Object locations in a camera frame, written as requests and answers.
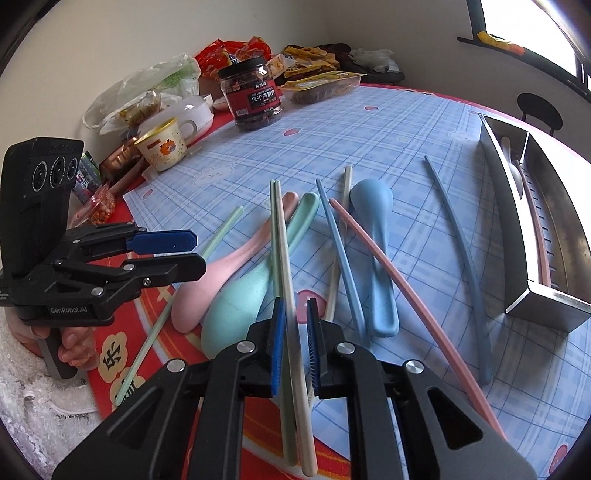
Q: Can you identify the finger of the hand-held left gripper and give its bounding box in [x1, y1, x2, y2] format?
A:
[54, 253, 206, 301]
[60, 222, 198, 261]

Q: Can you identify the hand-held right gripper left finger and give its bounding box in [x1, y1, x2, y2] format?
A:
[53, 298, 287, 480]

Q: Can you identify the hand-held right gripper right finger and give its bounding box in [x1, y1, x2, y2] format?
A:
[306, 298, 539, 480]

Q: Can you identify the pink spoon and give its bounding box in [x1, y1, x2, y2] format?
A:
[172, 191, 300, 334]

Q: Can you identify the green spoon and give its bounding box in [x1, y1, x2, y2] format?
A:
[200, 193, 320, 360]

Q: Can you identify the light blue chopstick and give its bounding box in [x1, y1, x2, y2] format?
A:
[315, 178, 370, 347]

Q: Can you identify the steel utensil container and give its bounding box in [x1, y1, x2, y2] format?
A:
[478, 113, 591, 333]

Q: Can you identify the person's left hand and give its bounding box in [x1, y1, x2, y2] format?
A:
[7, 318, 99, 370]

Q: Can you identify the red patterned tablecloth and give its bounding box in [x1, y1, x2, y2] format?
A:
[69, 76, 591, 480]

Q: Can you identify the blue snack packet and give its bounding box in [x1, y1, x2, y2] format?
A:
[74, 152, 102, 204]

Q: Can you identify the small bag of peanuts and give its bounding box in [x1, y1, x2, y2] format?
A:
[71, 185, 116, 227]

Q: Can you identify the reddish brown sausage stick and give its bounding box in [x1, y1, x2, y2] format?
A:
[108, 159, 145, 195]

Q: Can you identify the cream enamel mug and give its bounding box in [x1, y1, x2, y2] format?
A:
[134, 117, 198, 172]

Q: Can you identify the copper coloured mould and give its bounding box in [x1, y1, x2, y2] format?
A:
[99, 138, 144, 183]

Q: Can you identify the pink chopstick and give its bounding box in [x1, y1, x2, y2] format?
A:
[521, 175, 552, 284]
[329, 198, 508, 439]

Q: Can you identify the white lidded bowl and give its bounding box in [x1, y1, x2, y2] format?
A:
[139, 95, 214, 139]

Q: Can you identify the clear plastic bag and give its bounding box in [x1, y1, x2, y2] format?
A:
[83, 53, 202, 134]

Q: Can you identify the blue spoon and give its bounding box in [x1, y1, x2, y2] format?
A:
[349, 179, 400, 337]

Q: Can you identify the clear jar with black lid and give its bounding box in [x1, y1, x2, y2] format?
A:
[218, 58, 283, 132]

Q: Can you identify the dark blue chopstick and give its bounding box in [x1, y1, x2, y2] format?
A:
[423, 155, 494, 387]

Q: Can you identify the red snack bag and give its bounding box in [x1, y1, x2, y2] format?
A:
[194, 41, 273, 84]

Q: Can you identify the white fluffy cloth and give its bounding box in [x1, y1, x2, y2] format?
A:
[0, 314, 116, 453]

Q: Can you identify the clear tray of dried dates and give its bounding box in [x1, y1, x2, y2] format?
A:
[279, 74, 362, 106]

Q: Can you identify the blue checked table mat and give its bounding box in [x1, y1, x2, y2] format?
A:
[122, 83, 591, 480]

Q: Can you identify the pile of yellow snack packets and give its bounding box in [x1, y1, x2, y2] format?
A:
[270, 45, 352, 77]

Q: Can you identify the white spoon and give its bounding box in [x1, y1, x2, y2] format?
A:
[501, 136, 527, 201]

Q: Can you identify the white crumpled plastic bag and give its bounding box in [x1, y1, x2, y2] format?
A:
[351, 47, 400, 75]

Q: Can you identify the dark cloth bag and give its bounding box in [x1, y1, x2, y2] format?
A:
[318, 43, 407, 86]

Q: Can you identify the black round chair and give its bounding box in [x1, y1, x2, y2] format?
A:
[517, 92, 564, 137]

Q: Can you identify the orange yellow packet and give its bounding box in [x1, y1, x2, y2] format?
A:
[477, 31, 527, 55]

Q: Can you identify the black framed window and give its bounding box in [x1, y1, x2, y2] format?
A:
[457, 0, 591, 100]

